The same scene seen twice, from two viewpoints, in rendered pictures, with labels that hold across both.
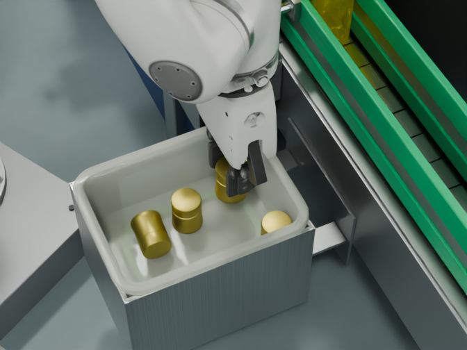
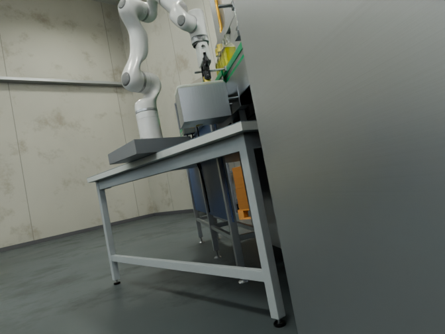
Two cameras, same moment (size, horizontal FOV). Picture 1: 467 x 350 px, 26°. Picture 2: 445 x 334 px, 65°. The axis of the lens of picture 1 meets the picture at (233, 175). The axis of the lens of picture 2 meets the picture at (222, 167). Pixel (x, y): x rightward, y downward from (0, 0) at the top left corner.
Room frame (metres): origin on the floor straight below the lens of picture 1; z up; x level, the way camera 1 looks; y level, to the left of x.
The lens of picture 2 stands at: (-0.96, -0.36, 0.55)
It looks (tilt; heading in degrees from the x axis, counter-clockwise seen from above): 2 degrees up; 13
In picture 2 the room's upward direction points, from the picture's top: 11 degrees counter-clockwise
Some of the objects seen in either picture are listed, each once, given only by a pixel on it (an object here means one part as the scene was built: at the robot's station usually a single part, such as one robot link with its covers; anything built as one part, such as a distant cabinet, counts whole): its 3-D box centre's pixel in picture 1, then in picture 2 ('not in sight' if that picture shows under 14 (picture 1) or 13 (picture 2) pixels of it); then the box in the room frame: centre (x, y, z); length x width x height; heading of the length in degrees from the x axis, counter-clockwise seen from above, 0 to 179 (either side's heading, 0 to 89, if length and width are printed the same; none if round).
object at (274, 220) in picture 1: (276, 233); not in sight; (0.63, -0.05, 0.96); 0.04 x 0.04 x 0.04
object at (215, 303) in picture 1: (213, 235); (207, 105); (0.65, 0.02, 0.92); 0.27 x 0.17 x 0.15; 115
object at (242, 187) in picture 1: (245, 180); (206, 71); (0.62, -0.01, 1.07); 0.03 x 0.03 x 0.07; 26
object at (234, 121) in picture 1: (232, 97); (202, 54); (0.65, 0.00, 1.17); 0.10 x 0.07 x 0.11; 26
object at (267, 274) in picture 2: not in sight; (165, 229); (0.79, 0.41, 0.36); 1.51 x 0.09 x 0.71; 53
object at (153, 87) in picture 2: not in sight; (147, 93); (0.84, 0.39, 1.11); 0.19 x 0.12 x 0.24; 158
